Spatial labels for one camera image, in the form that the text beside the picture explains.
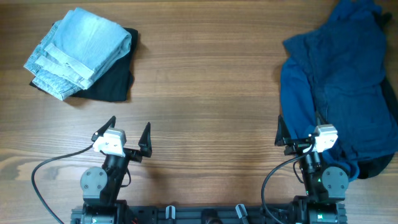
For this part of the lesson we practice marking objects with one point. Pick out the folded black garment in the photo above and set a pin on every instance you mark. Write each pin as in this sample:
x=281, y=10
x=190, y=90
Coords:
x=114, y=85

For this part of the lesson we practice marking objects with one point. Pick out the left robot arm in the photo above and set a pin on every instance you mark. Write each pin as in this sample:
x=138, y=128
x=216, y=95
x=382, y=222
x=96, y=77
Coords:
x=101, y=185

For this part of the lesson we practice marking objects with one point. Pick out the folded light blue jeans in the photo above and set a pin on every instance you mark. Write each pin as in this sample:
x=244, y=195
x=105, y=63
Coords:
x=76, y=52

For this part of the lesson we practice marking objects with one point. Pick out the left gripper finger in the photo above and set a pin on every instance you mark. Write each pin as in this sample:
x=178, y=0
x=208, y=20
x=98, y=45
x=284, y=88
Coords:
x=145, y=143
x=109, y=124

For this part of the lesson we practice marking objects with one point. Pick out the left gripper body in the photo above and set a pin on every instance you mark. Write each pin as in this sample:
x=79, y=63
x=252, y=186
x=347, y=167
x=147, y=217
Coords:
x=133, y=154

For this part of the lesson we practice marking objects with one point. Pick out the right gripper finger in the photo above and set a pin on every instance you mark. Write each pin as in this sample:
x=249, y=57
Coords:
x=282, y=137
x=319, y=119

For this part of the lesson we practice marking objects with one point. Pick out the teal blue shirt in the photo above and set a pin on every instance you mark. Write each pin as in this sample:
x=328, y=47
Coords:
x=302, y=92

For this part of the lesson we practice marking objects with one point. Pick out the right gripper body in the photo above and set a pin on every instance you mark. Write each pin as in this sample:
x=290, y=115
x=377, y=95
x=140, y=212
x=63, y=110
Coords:
x=296, y=145

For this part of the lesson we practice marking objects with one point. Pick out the dark navy shorts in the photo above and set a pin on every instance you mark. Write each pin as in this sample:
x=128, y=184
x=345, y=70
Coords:
x=352, y=39

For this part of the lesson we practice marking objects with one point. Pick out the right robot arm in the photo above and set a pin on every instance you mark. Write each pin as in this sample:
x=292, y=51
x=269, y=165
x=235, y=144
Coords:
x=325, y=185

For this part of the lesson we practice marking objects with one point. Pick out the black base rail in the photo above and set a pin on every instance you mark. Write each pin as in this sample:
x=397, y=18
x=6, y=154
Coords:
x=202, y=214

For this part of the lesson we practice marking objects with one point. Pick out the black garment with logo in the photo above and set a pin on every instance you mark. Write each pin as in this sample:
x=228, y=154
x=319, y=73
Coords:
x=374, y=167

